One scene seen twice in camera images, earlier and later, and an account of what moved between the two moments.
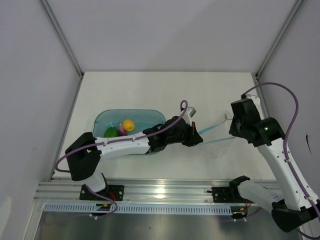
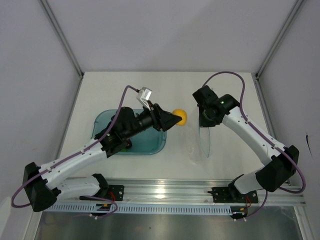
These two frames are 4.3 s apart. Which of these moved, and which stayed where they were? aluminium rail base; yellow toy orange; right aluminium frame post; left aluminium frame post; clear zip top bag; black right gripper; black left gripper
Moved: black right gripper; yellow toy orange; clear zip top bag; black left gripper
Stayed: left aluminium frame post; aluminium rail base; right aluminium frame post
